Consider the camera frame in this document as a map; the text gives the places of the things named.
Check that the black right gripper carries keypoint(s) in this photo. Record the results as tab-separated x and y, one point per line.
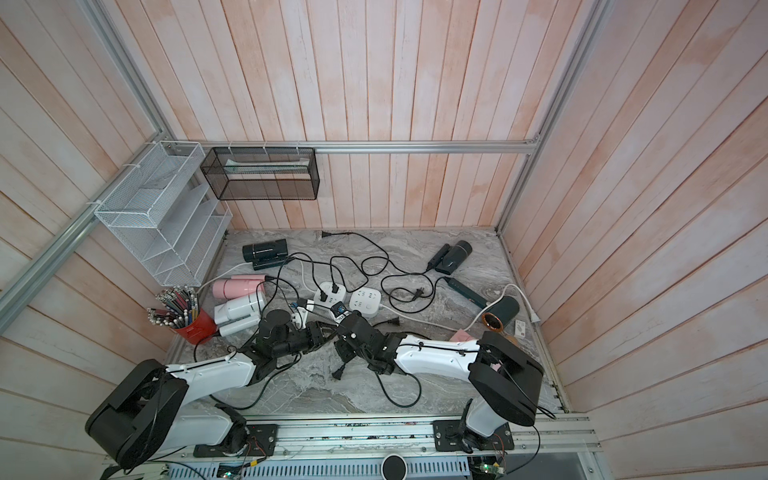
343	350

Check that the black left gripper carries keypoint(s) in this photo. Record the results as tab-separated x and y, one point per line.
316	333

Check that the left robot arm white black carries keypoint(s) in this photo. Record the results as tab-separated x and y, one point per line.
151	410

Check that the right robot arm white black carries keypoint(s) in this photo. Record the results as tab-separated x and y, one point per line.
507	379

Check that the near white power strip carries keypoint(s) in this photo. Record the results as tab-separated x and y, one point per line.
327	295

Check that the white power strip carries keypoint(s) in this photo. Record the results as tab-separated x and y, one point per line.
327	295
367	301

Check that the far white power strip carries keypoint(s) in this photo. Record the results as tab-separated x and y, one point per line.
367	301

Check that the black folded hair dryer left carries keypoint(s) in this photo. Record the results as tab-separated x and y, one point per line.
266	254

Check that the pink hair dryer left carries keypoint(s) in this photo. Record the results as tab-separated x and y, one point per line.
238	286

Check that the pink folded hair dryer right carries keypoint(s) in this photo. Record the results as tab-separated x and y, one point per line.
462	336

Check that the black round sensor puck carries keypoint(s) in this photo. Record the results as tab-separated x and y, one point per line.
393	467

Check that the dark green folded hair dryer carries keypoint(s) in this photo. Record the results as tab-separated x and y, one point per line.
449	257

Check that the red cup of pencils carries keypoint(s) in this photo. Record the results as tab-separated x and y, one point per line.
181	312

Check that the dark green hair dryer copper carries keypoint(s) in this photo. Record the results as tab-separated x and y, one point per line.
496	314

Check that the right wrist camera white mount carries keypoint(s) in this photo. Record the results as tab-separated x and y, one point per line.
339	312

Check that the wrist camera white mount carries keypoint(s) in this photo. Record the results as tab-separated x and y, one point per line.
300	314
339	312

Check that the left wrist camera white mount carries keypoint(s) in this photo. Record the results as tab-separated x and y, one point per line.
300	314

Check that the black mesh wall basket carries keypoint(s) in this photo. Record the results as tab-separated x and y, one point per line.
262	173

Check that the white wire shelf rack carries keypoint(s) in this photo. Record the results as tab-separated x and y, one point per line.
172	225

